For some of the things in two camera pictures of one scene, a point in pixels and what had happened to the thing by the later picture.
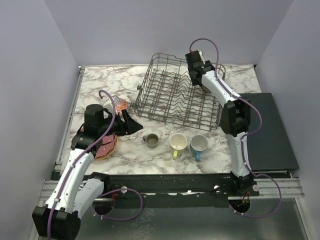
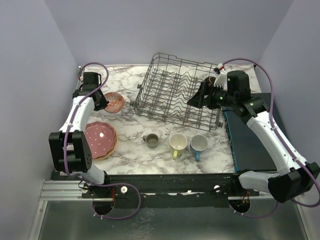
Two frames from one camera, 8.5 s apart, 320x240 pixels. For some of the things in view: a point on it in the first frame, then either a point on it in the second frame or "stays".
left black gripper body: x=118 y=127 to x=102 y=103
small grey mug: x=152 y=140 stays
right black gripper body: x=194 y=82 to x=219 y=97
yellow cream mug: x=178 y=142 stays
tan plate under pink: x=108 y=154 stays
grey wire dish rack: x=166 y=93 stays
